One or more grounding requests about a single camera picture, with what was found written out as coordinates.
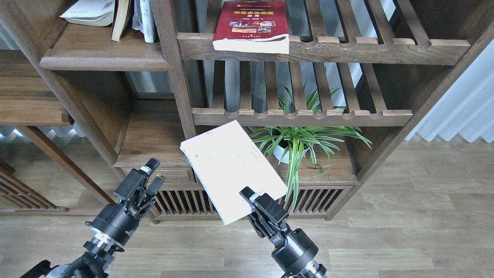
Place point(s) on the white lavender book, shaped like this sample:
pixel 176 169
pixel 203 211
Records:
pixel 226 160

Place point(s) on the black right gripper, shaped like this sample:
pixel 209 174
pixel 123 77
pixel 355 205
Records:
pixel 294 251

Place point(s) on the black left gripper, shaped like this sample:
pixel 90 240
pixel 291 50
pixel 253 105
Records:
pixel 119 222

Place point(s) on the white curtain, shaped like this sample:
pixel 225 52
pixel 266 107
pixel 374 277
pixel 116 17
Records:
pixel 466 110

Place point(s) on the tan upright book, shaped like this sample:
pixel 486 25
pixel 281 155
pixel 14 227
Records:
pixel 123 11

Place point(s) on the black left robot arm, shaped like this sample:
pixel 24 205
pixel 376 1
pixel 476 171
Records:
pixel 92 264

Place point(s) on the green spider plant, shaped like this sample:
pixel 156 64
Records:
pixel 296 141

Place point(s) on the yellow green book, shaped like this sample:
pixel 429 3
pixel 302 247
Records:
pixel 90 13

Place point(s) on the white plant pot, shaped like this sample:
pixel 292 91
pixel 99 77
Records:
pixel 281 152

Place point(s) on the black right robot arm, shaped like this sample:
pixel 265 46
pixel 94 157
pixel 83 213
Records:
pixel 294 251

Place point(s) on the dark wooden bookshelf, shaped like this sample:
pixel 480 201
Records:
pixel 139 100

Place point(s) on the red cover book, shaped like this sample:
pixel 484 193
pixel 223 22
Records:
pixel 252 27

